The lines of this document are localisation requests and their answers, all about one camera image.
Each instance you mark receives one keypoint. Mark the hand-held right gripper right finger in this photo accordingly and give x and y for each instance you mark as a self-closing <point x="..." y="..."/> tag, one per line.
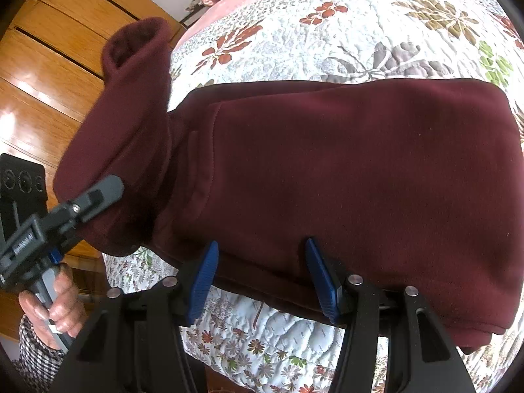
<point x="323" y="284"/>

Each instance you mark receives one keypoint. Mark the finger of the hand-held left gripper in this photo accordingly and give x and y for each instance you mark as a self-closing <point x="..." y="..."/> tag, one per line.
<point x="96" y="198"/>

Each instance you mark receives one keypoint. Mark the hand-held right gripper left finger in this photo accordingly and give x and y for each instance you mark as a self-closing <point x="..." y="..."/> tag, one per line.
<point x="202" y="284"/>

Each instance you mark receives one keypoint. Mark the maroon pants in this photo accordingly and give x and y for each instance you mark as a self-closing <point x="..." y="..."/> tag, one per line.
<point x="327" y="172"/>

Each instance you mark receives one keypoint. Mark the checkered sleeve forearm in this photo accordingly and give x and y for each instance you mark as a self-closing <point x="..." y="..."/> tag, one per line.
<point x="35" y="352"/>

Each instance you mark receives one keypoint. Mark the person's left hand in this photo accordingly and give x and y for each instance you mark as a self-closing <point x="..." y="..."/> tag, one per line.
<point x="65" y="307"/>

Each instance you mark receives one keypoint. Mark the wooden wardrobe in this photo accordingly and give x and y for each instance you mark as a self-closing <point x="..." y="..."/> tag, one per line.
<point x="61" y="69"/>

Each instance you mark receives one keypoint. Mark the dark nightstand with white drawer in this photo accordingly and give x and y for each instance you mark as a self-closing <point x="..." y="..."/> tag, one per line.
<point x="190" y="15"/>

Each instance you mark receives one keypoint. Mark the floral quilted bedspread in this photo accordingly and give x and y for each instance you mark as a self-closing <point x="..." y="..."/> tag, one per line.
<point x="368" y="28"/>

